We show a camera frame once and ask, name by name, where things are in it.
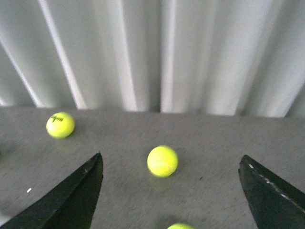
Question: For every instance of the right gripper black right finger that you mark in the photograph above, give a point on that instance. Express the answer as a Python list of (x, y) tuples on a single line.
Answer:
[(273, 202)]

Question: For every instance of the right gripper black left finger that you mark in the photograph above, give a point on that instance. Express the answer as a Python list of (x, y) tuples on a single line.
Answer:
[(69, 205)]

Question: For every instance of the yellow tennis ball Wilson print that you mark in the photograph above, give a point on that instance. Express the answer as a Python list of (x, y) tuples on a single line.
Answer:
[(60, 125)]

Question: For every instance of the tennis ball with Roland Garros print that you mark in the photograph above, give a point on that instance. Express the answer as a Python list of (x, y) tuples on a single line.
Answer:
[(180, 226)]

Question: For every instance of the plain yellow tennis ball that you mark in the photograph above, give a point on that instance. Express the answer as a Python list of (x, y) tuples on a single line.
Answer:
[(162, 161)]

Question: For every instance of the white pleated curtain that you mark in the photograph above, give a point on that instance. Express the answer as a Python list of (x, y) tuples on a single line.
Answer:
[(218, 57)]

